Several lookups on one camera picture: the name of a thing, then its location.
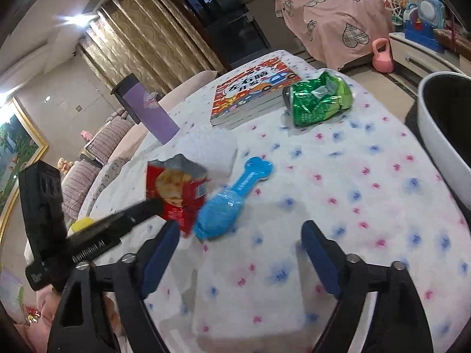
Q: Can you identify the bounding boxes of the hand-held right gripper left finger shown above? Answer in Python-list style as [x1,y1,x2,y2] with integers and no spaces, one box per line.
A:
[48,221,181,353]

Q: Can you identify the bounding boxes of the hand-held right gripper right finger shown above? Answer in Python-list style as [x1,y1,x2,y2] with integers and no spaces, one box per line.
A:
[301,220,435,353]

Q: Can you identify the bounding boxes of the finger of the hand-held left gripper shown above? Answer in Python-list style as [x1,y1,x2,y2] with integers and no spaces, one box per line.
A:
[68,198,164,245]

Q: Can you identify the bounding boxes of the red snack bag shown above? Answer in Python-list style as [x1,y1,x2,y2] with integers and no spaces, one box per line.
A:
[145,153,208,236]

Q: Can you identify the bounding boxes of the blue bone-shaped packet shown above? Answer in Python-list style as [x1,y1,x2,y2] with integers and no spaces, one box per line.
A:
[193,156,275,241]

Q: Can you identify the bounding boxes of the white trash bin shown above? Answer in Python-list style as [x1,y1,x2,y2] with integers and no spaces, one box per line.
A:
[405,73,471,210]

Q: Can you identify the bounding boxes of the yellow plastic wrapper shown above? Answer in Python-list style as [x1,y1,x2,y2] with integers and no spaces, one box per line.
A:
[72,216,97,233]

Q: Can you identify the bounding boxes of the striped sofa cushion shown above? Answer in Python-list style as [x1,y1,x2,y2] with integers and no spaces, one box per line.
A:
[61,160,102,221]
[86,118,135,164]

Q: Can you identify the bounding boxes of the gold-framed landscape painting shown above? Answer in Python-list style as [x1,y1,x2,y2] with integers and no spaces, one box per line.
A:
[0,97,50,243]

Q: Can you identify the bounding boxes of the white flower-print tablecloth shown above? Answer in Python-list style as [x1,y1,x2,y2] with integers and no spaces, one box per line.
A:
[24,49,471,353]

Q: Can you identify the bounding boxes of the purple water bottle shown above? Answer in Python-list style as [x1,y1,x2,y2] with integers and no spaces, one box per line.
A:
[110,74,181,145]

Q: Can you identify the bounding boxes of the pink sofa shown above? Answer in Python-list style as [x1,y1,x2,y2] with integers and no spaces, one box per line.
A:
[61,70,218,221]

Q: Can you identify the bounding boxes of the green snack bag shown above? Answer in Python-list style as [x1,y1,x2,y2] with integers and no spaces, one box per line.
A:
[281,69,354,129]

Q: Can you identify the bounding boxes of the colourful picture book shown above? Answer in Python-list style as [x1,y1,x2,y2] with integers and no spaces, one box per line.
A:
[210,54,302,130]

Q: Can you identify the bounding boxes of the beige patterned curtains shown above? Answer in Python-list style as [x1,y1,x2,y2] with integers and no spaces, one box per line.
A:
[75,0,229,98]

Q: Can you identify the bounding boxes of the pink kettlebell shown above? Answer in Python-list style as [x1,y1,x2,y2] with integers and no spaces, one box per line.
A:
[372,38,395,73]

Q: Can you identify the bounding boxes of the white television cabinet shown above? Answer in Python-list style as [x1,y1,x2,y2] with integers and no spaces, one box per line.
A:
[388,27,471,81]

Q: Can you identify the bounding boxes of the pink heart-print cover cloth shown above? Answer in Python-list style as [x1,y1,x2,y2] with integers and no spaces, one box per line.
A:
[275,0,394,72]

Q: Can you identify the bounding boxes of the blue plastic toy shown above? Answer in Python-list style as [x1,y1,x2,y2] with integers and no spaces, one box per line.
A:
[403,0,447,54]

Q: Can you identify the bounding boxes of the ferris wheel toy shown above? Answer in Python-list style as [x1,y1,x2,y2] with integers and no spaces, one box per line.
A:
[384,0,409,32]

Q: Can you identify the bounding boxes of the wooden balcony door frame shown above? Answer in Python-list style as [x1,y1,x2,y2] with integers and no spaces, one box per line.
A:
[140,0,306,72]

